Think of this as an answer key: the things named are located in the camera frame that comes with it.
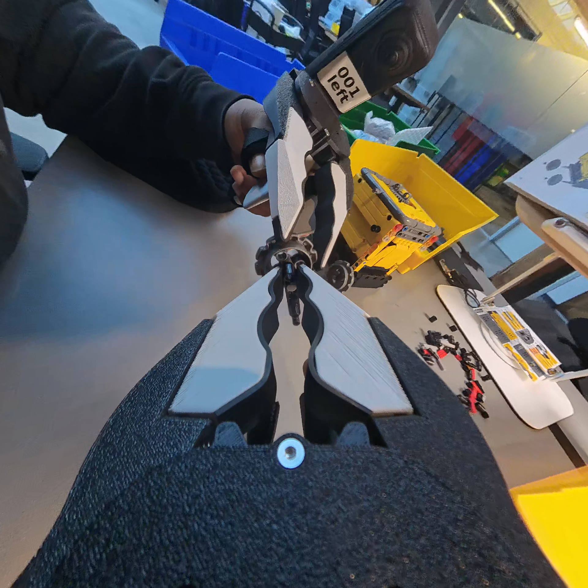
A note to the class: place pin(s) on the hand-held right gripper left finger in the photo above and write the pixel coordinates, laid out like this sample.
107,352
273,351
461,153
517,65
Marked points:
225,367

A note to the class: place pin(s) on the grey-blue office chair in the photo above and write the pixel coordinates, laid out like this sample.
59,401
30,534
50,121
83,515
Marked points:
32,156

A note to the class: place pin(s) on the frosted glass partition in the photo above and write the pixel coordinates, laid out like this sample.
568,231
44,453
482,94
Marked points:
496,83

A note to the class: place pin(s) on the red and blue crates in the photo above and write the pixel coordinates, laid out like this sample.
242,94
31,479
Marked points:
473,147

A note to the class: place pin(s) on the printed picture sheet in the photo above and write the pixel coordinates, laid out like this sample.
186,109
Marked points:
556,175

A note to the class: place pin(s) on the building instruction booklet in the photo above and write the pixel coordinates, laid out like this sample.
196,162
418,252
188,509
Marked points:
524,344

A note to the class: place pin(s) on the pile of small brick pieces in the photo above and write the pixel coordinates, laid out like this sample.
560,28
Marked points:
470,390

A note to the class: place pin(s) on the green plastic bin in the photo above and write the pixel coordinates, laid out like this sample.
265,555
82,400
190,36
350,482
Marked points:
360,118

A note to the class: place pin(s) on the yellow toy brick vehicle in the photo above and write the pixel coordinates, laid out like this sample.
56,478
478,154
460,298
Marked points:
395,230

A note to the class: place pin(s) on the grey desk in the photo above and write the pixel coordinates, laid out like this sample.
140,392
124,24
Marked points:
138,303

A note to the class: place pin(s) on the yellow plastic bin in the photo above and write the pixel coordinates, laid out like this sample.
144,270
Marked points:
551,533
441,188

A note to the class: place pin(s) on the small grey toy wheel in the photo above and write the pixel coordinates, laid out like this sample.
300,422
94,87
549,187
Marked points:
285,253

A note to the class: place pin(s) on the white oval board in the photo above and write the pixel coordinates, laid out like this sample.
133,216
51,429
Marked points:
514,395

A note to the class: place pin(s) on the blue plastic bin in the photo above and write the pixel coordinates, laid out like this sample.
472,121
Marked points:
211,37

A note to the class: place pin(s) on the person's left hand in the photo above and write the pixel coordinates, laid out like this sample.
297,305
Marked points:
234,124

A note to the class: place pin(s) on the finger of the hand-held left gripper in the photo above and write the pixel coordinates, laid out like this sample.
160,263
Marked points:
340,197
289,175

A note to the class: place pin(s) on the person's left forearm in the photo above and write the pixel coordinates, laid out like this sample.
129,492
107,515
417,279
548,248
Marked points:
119,92

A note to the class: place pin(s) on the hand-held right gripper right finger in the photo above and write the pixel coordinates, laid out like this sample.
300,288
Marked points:
358,367

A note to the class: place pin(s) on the black brick connector piece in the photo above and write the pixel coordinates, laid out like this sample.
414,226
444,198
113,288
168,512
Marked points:
292,294

